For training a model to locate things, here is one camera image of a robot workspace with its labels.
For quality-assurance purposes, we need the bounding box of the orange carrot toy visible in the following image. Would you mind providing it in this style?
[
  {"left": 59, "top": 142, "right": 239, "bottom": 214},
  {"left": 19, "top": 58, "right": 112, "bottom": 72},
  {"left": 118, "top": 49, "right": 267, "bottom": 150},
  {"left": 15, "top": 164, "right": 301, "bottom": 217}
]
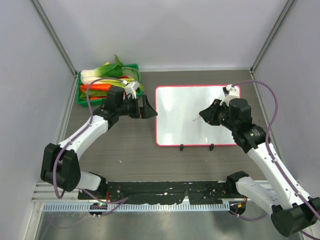
[{"left": 80, "top": 83, "right": 112, "bottom": 92}]

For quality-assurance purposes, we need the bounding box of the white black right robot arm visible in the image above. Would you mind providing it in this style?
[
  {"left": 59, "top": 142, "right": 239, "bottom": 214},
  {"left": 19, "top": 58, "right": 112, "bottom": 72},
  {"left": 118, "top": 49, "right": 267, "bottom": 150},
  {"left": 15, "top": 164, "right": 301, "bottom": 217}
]
[{"left": 199, "top": 98, "right": 320, "bottom": 237}]

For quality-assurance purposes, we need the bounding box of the pink framed whiteboard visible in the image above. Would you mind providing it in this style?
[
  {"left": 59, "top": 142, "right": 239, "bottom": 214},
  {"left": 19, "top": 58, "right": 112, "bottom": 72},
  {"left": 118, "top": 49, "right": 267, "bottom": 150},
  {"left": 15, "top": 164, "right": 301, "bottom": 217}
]
[{"left": 155, "top": 84, "right": 236, "bottom": 147}]

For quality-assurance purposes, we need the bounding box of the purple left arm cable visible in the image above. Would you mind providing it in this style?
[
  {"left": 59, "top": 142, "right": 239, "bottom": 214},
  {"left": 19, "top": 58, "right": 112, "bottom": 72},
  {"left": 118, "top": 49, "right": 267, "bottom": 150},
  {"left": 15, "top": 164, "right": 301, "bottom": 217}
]
[{"left": 53, "top": 77, "right": 129, "bottom": 217}]

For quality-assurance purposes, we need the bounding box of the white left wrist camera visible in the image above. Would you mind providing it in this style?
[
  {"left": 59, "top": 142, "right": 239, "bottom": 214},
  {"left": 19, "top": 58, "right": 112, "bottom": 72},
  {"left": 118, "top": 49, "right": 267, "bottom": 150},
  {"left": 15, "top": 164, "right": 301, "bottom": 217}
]
[{"left": 124, "top": 81, "right": 140, "bottom": 99}]

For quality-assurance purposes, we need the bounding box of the green leaf vegetable toy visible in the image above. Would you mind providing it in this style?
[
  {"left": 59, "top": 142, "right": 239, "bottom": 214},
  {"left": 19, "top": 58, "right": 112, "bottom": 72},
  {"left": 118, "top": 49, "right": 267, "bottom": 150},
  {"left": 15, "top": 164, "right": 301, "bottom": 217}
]
[{"left": 79, "top": 90, "right": 108, "bottom": 101}]

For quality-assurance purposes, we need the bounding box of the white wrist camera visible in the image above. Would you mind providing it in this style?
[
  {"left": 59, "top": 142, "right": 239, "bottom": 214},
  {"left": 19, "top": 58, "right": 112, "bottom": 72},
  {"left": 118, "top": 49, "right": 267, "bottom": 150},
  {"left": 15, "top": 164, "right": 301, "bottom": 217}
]
[
  {"left": 124, "top": 81, "right": 140, "bottom": 99},
  {"left": 220, "top": 84, "right": 241, "bottom": 106}
]

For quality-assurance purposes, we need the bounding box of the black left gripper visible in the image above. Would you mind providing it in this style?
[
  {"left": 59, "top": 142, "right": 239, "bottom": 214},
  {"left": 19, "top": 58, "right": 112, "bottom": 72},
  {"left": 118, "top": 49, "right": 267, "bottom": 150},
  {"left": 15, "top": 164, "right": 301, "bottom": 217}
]
[{"left": 116, "top": 94, "right": 157, "bottom": 119}]

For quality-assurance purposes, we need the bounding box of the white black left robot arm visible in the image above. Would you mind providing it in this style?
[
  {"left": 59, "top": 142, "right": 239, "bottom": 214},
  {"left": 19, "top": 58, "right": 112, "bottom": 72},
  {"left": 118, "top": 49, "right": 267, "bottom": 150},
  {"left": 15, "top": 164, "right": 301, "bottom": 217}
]
[{"left": 40, "top": 86, "right": 158, "bottom": 200}]

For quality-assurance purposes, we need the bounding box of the green onion toy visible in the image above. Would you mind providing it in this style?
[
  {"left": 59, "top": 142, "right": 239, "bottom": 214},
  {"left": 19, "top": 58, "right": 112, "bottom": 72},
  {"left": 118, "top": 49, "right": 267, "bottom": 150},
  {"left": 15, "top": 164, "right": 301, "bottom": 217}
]
[{"left": 81, "top": 77, "right": 135, "bottom": 88}]

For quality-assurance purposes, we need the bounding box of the white slotted cable duct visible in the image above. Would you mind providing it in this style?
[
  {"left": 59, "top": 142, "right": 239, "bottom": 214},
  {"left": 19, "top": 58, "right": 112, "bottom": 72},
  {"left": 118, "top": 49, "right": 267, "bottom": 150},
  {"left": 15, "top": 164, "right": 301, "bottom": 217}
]
[{"left": 42, "top": 201, "right": 230, "bottom": 213}]

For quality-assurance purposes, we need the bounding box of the black right whiteboard stand foot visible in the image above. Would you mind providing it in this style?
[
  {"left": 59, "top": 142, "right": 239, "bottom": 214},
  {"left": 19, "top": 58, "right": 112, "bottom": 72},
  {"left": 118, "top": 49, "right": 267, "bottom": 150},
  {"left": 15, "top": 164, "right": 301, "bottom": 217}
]
[{"left": 209, "top": 144, "right": 215, "bottom": 151}]

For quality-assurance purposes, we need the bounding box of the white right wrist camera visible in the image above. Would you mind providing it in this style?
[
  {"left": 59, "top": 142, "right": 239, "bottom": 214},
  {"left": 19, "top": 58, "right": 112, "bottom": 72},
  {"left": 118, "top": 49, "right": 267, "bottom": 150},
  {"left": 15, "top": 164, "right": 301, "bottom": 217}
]
[{"left": 220, "top": 84, "right": 241, "bottom": 106}]

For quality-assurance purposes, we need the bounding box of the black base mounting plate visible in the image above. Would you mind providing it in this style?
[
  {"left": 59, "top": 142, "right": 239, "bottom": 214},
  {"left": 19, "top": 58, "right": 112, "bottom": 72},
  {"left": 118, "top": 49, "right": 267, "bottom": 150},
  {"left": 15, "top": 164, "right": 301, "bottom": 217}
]
[{"left": 78, "top": 181, "right": 244, "bottom": 205}]

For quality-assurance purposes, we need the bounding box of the bok choy toy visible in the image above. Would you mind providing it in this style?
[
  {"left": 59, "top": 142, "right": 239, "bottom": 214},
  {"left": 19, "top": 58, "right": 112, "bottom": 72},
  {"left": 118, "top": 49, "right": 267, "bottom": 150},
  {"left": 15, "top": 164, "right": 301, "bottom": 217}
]
[{"left": 80, "top": 55, "right": 124, "bottom": 80}]

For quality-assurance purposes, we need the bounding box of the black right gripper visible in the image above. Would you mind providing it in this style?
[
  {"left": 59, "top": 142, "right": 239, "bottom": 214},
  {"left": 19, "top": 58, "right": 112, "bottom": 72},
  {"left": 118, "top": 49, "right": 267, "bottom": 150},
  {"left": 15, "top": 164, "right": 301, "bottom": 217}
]
[{"left": 199, "top": 98, "right": 238, "bottom": 131}]

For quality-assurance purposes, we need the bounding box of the green plastic tray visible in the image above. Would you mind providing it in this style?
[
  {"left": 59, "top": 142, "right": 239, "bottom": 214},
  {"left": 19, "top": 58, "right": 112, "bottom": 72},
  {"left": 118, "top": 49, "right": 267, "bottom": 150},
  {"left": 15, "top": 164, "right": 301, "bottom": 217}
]
[{"left": 75, "top": 63, "right": 140, "bottom": 107}]

